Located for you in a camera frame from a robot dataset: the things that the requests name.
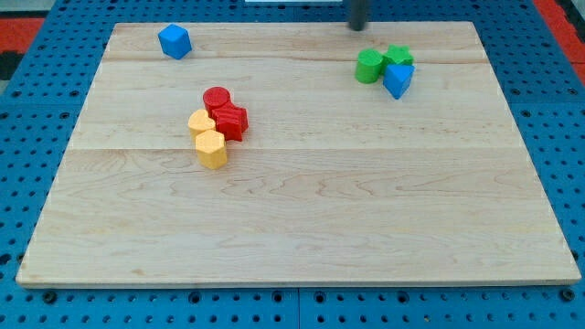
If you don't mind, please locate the green star block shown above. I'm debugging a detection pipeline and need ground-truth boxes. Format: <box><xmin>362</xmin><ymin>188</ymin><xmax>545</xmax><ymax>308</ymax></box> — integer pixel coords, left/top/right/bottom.
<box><xmin>383</xmin><ymin>44</ymin><xmax>414</xmax><ymax>68</ymax></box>

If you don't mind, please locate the red star block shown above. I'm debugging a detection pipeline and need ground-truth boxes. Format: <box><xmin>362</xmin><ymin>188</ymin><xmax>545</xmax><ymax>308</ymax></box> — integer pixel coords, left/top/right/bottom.
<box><xmin>212</xmin><ymin>103</ymin><xmax>249</xmax><ymax>142</ymax></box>

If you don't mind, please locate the wooden board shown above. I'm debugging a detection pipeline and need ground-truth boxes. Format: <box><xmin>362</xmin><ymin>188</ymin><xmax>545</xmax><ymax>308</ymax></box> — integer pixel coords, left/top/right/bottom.
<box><xmin>16</xmin><ymin>22</ymin><xmax>581</xmax><ymax>289</ymax></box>

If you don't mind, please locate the yellow hexagon block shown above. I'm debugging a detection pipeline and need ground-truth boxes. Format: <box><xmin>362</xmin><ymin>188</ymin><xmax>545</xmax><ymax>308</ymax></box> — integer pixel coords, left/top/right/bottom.
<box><xmin>196</xmin><ymin>130</ymin><xmax>228</xmax><ymax>169</ymax></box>

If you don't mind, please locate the yellow heart block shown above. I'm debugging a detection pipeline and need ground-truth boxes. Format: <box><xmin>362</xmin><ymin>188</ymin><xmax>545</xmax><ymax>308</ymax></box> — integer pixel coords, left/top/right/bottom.
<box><xmin>187</xmin><ymin>109</ymin><xmax>216</xmax><ymax>140</ymax></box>

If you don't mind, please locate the red cylinder block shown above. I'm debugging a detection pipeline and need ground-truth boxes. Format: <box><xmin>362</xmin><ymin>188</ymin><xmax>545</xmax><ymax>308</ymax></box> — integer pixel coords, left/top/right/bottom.
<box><xmin>202</xmin><ymin>86</ymin><xmax>231</xmax><ymax>115</ymax></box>

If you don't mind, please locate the green cylinder block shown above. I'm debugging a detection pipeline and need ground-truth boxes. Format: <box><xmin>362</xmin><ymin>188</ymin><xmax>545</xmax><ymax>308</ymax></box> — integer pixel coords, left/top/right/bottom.
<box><xmin>355</xmin><ymin>48</ymin><xmax>384</xmax><ymax>84</ymax></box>

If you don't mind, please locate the blue triangle block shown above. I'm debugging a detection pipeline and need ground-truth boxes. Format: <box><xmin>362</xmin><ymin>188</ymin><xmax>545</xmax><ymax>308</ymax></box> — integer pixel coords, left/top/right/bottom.
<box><xmin>383</xmin><ymin>64</ymin><xmax>415</xmax><ymax>100</ymax></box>

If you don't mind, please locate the blue cube block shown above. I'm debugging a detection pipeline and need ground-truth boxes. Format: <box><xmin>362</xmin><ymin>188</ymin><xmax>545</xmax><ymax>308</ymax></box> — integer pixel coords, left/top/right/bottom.
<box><xmin>158</xmin><ymin>24</ymin><xmax>192</xmax><ymax>59</ymax></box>

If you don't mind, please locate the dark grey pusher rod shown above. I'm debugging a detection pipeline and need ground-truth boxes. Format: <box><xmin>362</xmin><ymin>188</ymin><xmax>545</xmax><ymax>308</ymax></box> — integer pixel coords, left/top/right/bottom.
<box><xmin>347</xmin><ymin>0</ymin><xmax>369</xmax><ymax>31</ymax></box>

